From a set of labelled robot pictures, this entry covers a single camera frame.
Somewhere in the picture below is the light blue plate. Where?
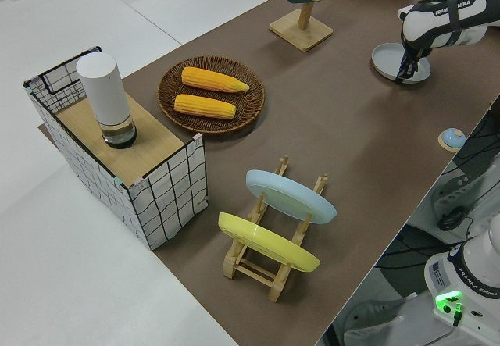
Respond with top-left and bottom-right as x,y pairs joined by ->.
245,169 -> 338,226

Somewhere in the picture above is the white cylinder bottle clear base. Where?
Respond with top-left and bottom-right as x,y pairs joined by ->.
75,53 -> 138,150

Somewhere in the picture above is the black wire grid basket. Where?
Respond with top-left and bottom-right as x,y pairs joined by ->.
22,45 -> 209,251

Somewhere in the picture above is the black round plug adapter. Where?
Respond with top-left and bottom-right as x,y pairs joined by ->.
437,206 -> 469,232

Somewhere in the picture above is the yellow blunt corn cob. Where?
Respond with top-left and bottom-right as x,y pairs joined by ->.
173,94 -> 238,120

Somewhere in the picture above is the brown table mat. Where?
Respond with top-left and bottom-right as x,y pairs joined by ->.
37,0 -> 500,346

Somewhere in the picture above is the gray round plate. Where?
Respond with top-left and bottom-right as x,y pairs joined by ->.
370,43 -> 432,85

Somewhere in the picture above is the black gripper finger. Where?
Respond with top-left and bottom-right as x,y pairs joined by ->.
395,52 -> 412,86
406,55 -> 422,80

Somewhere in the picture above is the wooden mug tree stand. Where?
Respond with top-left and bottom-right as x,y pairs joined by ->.
268,0 -> 338,53

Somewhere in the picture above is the brown wicker tray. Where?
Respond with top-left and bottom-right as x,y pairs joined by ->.
157,54 -> 266,135

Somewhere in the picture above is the light wooden board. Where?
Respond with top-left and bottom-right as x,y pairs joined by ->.
55,95 -> 185,180

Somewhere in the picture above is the wooden plate rack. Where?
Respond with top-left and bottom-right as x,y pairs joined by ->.
222,153 -> 330,304

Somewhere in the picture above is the blue call bell wooden base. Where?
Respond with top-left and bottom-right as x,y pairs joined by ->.
437,127 -> 466,152

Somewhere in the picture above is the black floor cable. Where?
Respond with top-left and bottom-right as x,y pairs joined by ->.
443,116 -> 500,191

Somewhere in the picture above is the yellow plate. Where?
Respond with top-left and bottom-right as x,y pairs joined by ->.
217,212 -> 322,274

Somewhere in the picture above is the yellow pointed corn cob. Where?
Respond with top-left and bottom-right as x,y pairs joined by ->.
181,66 -> 251,94

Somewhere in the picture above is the green lit plug connector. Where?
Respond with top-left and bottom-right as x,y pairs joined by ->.
448,301 -> 466,328

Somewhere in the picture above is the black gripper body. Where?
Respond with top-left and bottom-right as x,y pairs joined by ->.
402,37 -> 427,59

